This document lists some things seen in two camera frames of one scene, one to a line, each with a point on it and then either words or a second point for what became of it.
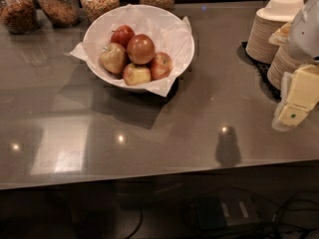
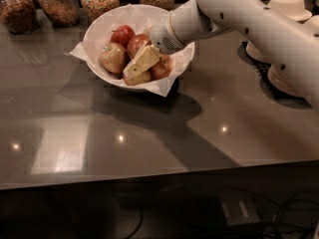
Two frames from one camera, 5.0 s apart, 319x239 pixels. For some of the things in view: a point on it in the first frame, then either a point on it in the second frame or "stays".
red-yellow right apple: x=161 y=66 stays
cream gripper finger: x=302 y=95 to x=163 y=38
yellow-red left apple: x=114 y=58 stays
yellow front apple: x=135 y=75 stays
